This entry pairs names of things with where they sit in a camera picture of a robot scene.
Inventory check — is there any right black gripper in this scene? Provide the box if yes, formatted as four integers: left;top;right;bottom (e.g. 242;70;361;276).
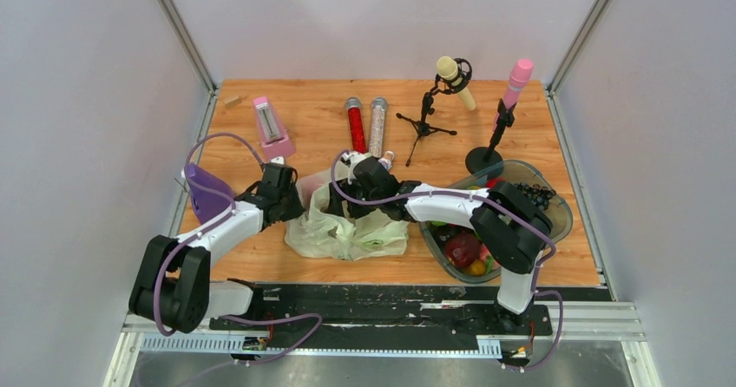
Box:
326;177;384;224

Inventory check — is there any pale green plastic bag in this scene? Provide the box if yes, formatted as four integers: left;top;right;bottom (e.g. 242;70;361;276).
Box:
285;169;409;261

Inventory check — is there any dark red fruit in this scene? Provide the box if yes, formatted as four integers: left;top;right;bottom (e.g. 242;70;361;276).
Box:
444;233;481;268

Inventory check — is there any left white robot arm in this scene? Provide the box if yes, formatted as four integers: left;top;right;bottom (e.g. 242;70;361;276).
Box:
128;162;305;336

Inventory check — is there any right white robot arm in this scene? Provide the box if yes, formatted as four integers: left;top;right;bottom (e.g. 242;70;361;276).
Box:
330;150;556;333

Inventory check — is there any grey transparent fruit basket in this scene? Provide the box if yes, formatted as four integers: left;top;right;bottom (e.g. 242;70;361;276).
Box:
419;160;573;284

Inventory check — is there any orange yellow fruit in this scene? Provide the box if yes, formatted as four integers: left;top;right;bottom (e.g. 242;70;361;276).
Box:
463;259;487;277

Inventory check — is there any small cartoon figurine toy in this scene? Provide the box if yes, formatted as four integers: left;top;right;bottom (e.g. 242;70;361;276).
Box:
378;151;396;171

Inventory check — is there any silver glitter microphone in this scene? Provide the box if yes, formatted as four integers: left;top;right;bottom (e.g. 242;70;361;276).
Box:
369;96;388;158

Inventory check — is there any pink metronome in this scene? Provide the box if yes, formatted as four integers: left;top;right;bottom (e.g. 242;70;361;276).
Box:
253;96;296;160

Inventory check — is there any purple metronome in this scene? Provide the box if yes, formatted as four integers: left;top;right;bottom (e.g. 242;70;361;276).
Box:
181;163;235;225

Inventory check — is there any red glitter microphone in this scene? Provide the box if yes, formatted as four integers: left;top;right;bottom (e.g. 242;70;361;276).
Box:
345;97;368;154

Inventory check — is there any dark purple plum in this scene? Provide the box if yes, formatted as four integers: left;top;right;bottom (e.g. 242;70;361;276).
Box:
430;224;457;246

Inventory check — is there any small wooden block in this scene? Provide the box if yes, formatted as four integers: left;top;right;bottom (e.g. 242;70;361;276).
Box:
223;95;242;108

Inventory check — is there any black round-base microphone stand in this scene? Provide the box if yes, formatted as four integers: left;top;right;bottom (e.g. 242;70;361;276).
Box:
464;99;516;174

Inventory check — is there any red apple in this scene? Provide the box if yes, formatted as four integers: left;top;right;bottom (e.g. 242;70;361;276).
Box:
485;177;505;189

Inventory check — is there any black tripod microphone stand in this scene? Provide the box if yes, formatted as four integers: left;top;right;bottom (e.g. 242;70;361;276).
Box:
396;74;457;167

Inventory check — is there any pink peach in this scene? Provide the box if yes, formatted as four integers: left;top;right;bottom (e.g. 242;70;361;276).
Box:
479;245;495;273

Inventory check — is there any cream microphone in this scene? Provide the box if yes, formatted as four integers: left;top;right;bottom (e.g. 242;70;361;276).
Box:
436;56;476;111

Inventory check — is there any black grape bunch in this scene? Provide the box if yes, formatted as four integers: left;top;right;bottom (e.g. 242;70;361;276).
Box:
514;182;557;211

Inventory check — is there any pink microphone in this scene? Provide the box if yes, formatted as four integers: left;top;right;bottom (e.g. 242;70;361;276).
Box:
494;58;534;130

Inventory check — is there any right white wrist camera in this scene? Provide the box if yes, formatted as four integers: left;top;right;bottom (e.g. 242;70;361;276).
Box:
339;151;371;168

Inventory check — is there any wooden strip on rail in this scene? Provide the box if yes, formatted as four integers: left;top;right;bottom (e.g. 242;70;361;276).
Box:
185;142;200;165

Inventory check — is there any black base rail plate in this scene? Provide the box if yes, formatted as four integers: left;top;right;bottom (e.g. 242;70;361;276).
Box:
198;280;614;352

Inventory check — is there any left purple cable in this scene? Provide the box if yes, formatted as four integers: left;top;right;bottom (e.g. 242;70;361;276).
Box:
151;133;323;387

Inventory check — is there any purple cable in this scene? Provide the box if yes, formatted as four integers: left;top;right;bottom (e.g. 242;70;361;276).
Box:
330;150;566;372
151;133;323;387

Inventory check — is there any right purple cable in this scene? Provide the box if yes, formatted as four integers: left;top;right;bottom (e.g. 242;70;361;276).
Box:
330;150;566;372

